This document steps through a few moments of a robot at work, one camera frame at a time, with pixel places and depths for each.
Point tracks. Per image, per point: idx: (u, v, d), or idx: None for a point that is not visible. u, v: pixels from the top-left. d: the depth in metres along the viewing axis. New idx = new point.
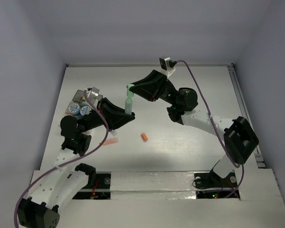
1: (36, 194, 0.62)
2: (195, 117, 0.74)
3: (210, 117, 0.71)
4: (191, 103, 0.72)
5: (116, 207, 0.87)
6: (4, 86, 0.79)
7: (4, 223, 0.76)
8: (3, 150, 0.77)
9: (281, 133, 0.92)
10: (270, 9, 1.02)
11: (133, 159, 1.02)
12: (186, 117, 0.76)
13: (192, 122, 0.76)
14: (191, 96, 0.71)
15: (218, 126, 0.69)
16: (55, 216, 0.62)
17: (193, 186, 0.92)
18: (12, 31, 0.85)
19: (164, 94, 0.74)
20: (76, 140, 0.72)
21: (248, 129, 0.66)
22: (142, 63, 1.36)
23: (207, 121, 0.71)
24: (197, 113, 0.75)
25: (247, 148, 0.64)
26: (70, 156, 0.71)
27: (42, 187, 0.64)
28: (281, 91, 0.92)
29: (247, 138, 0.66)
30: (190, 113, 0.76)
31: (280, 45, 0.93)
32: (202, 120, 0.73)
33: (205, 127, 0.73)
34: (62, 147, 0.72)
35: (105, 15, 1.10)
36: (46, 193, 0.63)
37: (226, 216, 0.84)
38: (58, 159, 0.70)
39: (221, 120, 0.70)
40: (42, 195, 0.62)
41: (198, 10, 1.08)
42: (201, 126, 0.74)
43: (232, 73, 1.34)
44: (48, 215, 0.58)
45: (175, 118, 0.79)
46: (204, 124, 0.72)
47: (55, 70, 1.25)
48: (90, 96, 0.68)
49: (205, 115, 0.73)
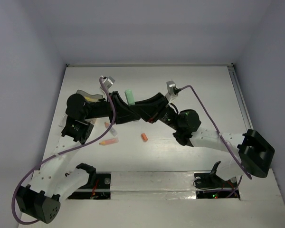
1: (35, 181, 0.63)
2: (204, 138, 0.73)
3: (219, 135, 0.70)
4: (193, 124, 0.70)
5: (116, 207, 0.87)
6: (4, 86, 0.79)
7: (4, 223, 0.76)
8: (3, 150, 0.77)
9: (281, 133, 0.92)
10: (270, 9, 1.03)
11: (133, 159, 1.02)
12: (195, 139, 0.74)
13: (201, 143, 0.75)
14: (192, 117, 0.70)
15: (230, 143, 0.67)
16: (56, 204, 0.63)
17: (193, 186, 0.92)
18: (12, 31, 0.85)
19: (163, 118, 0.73)
20: (77, 127, 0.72)
21: (261, 140, 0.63)
22: (142, 62, 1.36)
23: (218, 140, 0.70)
24: (205, 133, 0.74)
25: (265, 161, 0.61)
26: (70, 144, 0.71)
27: (42, 175, 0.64)
28: (281, 91, 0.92)
29: (262, 149, 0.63)
30: (198, 134, 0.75)
31: (279, 46, 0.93)
32: (212, 140, 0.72)
33: (218, 146, 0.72)
34: (62, 133, 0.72)
35: (105, 16, 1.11)
36: (45, 181, 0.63)
37: (226, 216, 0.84)
38: (58, 146, 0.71)
39: (232, 136, 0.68)
40: (41, 184, 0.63)
41: (197, 10, 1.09)
42: (212, 145, 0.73)
43: (232, 73, 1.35)
44: (47, 204, 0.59)
45: (184, 142, 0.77)
46: (214, 143, 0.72)
47: (55, 70, 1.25)
48: (104, 83, 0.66)
49: (213, 133, 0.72)
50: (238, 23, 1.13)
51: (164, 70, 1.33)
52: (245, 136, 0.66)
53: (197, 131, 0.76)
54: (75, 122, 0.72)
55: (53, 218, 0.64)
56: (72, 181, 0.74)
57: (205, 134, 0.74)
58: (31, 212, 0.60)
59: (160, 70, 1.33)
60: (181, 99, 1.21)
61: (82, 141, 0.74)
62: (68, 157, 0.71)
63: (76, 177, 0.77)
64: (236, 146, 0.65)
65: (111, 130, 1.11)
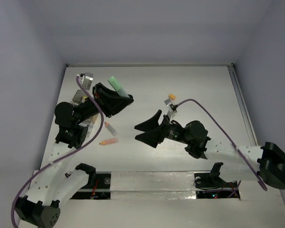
1: (32, 192, 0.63)
2: (220, 151, 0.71)
3: (236, 148, 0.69)
4: (199, 136, 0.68)
5: (116, 207, 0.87)
6: (4, 86, 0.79)
7: (4, 223, 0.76)
8: (3, 151, 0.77)
9: (281, 133, 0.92)
10: (270, 9, 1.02)
11: (133, 159, 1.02)
12: (209, 152, 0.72)
13: (217, 156, 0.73)
14: (197, 128, 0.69)
15: (248, 157, 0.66)
16: (55, 211, 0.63)
17: (193, 186, 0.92)
18: (11, 31, 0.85)
19: (170, 135, 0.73)
20: (70, 132, 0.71)
21: (279, 152, 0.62)
22: (142, 62, 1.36)
23: (235, 154, 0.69)
24: (221, 146, 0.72)
25: None
26: (65, 150, 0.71)
27: (38, 185, 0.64)
28: (281, 91, 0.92)
29: (280, 161, 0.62)
30: (213, 147, 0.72)
31: (280, 46, 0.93)
32: (229, 154, 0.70)
33: (234, 159, 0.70)
34: (56, 139, 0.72)
35: (105, 16, 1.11)
36: (42, 191, 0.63)
37: (226, 216, 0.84)
38: (52, 154, 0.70)
39: (250, 149, 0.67)
40: (38, 193, 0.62)
41: (197, 10, 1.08)
42: (229, 159, 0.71)
43: (232, 73, 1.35)
44: (45, 213, 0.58)
45: (197, 155, 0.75)
46: (232, 157, 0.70)
47: (55, 70, 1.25)
48: (83, 81, 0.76)
49: (230, 146, 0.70)
50: (238, 22, 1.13)
51: (164, 70, 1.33)
52: (263, 149, 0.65)
53: (213, 144, 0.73)
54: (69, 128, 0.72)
55: (54, 224, 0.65)
56: (71, 185, 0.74)
57: (221, 147, 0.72)
58: (31, 222, 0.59)
59: (160, 70, 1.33)
60: (181, 99, 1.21)
61: (79, 145, 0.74)
62: (64, 163, 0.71)
63: (74, 180, 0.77)
64: (256, 160, 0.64)
65: (111, 130, 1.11)
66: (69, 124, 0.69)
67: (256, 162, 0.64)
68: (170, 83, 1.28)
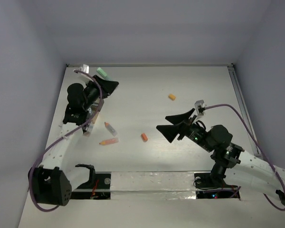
1: (48, 162, 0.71)
2: (255, 168, 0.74)
3: (275, 171, 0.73)
4: (219, 136, 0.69)
5: (116, 206, 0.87)
6: (4, 86, 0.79)
7: (4, 223, 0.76)
8: (3, 150, 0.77)
9: (281, 133, 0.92)
10: (270, 9, 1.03)
11: (133, 159, 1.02)
12: (242, 165, 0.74)
13: (245, 170, 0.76)
14: (217, 130, 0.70)
15: (284, 181, 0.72)
16: (68, 185, 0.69)
17: (193, 186, 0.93)
18: (11, 30, 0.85)
19: (191, 136, 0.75)
20: (76, 115, 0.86)
21: None
22: (142, 62, 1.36)
23: (272, 175, 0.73)
24: (256, 163, 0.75)
25: None
26: (72, 127, 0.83)
27: (52, 155, 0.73)
28: (281, 91, 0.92)
29: None
30: (248, 162, 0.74)
31: (279, 46, 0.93)
32: (266, 173, 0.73)
33: (267, 178, 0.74)
34: (64, 121, 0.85)
35: (105, 16, 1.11)
36: (57, 159, 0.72)
37: (226, 215, 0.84)
38: (63, 131, 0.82)
39: None
40: (54, 162, 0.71)
41: (197, 10, 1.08)
42: (259, 175, 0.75)
43: (232, 73, 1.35)
44: (62, 178, 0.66)
45: (224, 163, 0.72)
46: (266, 175, 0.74)
47: (55, 70, 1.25)
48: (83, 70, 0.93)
49: (268, 167, 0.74)
50: (238, 23, 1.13)
51: (164, 70, 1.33)
52: None
53: (245, 157, 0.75)
54: (74, 112, 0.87)
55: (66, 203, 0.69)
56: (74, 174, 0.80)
57: (255, 163, 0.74)
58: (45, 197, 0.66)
59: (160, 70, 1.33)
60: (181, 99, 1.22)
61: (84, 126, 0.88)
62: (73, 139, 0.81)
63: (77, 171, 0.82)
64: None
65: (111, 130, 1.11)
66: (78, 101, 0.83)
67: None
68: (170, 83, 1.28)
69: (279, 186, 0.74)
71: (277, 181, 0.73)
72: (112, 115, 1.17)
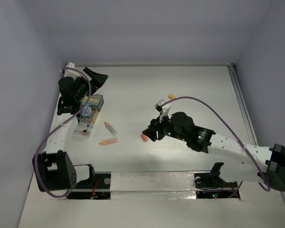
1: (49, 147, 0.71)
2: (226, 148, 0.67)
3: (244, 147, 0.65)
4: (176, 122, 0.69)
5: (116, 207, 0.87)
6: (4, 86, 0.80)
7: (4, 222, 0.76)
8: (4, 150, 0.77)
9: (281, 133, 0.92)
10: (269, 9, 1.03)
11: (133, 159, 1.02)
12: (213, 148, 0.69)
13: (220, 152, 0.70)
14: (175, 118, 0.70)
15: (256, 158, 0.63)
16: (72, 169, 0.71)
17: (193, 186, 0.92)
18: (12, 31, 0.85)
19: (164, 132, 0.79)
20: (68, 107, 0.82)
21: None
22: (142, 62, 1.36)
23: (242, 153, 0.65)
24: (227, 142, 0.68)
25: None
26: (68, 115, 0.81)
27: (53, 141, 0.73)
28: (281, 91, 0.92)
29: None
30: (218, 144, 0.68)
31: (279, 45, 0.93)
32: (235, 151, 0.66)
33: (240, 158, 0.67)
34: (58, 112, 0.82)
35: (104, 16, 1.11)
36: (59, 144, 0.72)
37: (226, 216, 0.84)
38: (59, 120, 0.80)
39: (258, 150, 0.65)
40: (55, 146, 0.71)
41: (197, 11, 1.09)
42: (232, 156, 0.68)
43: (232, 73, 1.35)
44: (68, 159, 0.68)
45: (198, 148, 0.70)
46: (238, 156, 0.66)
47: (55, 70, 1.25)
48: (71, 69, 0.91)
49: (237, 145, 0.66)
50: (238, 23, 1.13)
51: (164, 70, 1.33)
52: (272, 151, 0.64)
53: (216, 139, 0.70)
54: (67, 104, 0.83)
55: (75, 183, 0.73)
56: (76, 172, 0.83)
57: (226, 143, 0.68)
58: (52, 185, 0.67)
59: (160, 70, 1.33)
60: (181, 99, 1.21)
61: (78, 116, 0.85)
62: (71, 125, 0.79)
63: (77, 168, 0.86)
64: (264, 162, 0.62)
65: (111, 130, 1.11)
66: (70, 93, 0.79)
67: (265, 163, 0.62)
68: (170, 83, 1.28)
69: (251, 163, 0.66)
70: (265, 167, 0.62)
71: (248, 158, 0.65)
72: (111, 115, 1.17)
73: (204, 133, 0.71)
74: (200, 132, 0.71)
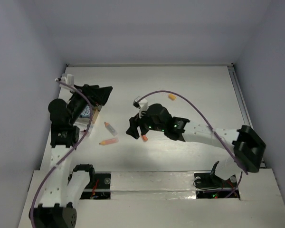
1: (44, 199, 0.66)
2: (198, 133, 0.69)
3: (213, 131, 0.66)
4: (153, 112, 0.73)
5: (116, 207, 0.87)
6: (4, 86, 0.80)
7: (4, 223, 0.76)
8: (3, 150, 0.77)
9: (281, 133, 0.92)
10: (269, 10, 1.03)
11: (133, 159, 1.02)
12: (187, 134, 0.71)
13: (194, 138, 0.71)
14: (152, 109, 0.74)
15: (224, 139, 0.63)
16: (72, 212, 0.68)
17: (194, 186, 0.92)
18: (11, 31, 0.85)
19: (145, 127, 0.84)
20: (63, 134, 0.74)
21: (254, 135, 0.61)
22: (142, 62, 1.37)
23: (211, 136, 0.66)
24: (199, 128, 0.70)
25: (258, 156, 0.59)
26: (63, 150, 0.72)
27: (49, 191, 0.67)
28: (281, 91, 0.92)
29: (255, 145, 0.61)
30: (191, 129, 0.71)
31: (279, 45, 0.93)
32: (205, 136, 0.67)
33: (211, 142, 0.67)
34: (52, 144, 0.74)
35: (104, 16, 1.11)
36: (55, 194, 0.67)
37: (227, 216, 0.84)
38: (53, 157, 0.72)
39: (226, 132, 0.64)
40: (51, 198, 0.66)
41: (197, 11, 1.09)
42: (205, 141, 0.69)
43: (232, 73, 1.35)
44: (66, 212, 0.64)
45: (175, 136, 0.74)
46: (208, 139, 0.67)
47: (55, 70, 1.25)
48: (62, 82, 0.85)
49: (207, 129, 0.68)
50: (238, 23, 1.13)
51: (164, 70, 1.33)
52: (240, 132, 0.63)
53: (190, 126, 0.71)
54: (61, 130, 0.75)
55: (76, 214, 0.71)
56: (77, 185, 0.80)
57: (199, 129, 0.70)
58: None
59: (160, 70, 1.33)
60: (181, 99, 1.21)
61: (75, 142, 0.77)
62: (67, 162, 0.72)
63: (77, 180, 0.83)
64: (230, 143, 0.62)
65: (111, 130, 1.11)
66: (62, 119, 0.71)
67: (231, 143, 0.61)
68: (170, 83, 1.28)
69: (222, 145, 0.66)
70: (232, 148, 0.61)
71: (217, 141, 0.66)
72: (111, 115, 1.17)
73: (181, 122, 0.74)
74: (177, 121, 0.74)
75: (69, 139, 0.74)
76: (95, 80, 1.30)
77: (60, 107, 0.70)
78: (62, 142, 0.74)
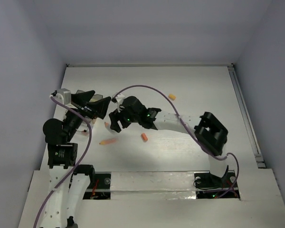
1: (45, 222, 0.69)
2: (166, 120, 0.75)
3: (179, 118, 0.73)
4: (127, 103, 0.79)
5: (116, 207, 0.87)
6: (4, 86, 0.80)
7: (4, 223, 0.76)
8: (3, 150, 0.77)
9: (281, 133, 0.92)
10: (269, 9, 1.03)
11: (133, 159, 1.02)
12: (158, 122, 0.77)
13: (164, 125, 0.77)
14: (126, 101, 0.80)
15: (188, 125, 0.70)
16: None
17: (193, 186, 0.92)
18: (12, 31, 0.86)
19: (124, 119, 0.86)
20: (61, 154, 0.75)
21: (215, 122, 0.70)
22: (142, 62, 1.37)
23: (177, 122, 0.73)
24: (168, 116, 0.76)
25: (219, 140, 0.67)
26: (61, 171, 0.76)
27: (49, 214, 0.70)
28: (281, 91, 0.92)
29: (217, 130, 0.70)
30: (161, 117, 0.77)
31: (279, 45, 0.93)
32: (173, 122, 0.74)
33: (177, 128, 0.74)
34: (50, 165, 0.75)
35: (104, 16, 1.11)
36: (55, 218, 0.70)
37: (227, 217, 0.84)
38: (52, 179, 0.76)
39: (190, 118, 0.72)
40: (52, 222, 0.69)
41: (197, 10, 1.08)
42: (174, 128, 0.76)
43: (232, 73, 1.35)
44: None
45: (148, 125, 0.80)
46: (175, 125, 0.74)
47: (55, 70, 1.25)
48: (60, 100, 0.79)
49: (174, 117, 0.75)
50: (238, 23, 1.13)
51: (164, 70, 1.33)
52: (202, 118, 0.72)
53: (160, 115, 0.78)
54: (58, 149, 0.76)
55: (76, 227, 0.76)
56: (77, 193, 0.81)
57: (167, 117, 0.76)
58: None
59: (160, 70, 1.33)
60: (181, 99, 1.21)
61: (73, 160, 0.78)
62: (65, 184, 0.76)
63: (77, 187, 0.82)
64: (193, 127, 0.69)
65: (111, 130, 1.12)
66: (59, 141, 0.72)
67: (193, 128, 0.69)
68: (170, 83, 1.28)
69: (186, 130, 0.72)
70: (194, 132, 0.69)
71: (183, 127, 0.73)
72: None
73: (155, 112, 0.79)
74: (150, 112, 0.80)
75: (67, 158, 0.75)
76: (96, 80, 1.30)
77: (56, 129, 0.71)
78: (61, 162, 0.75)
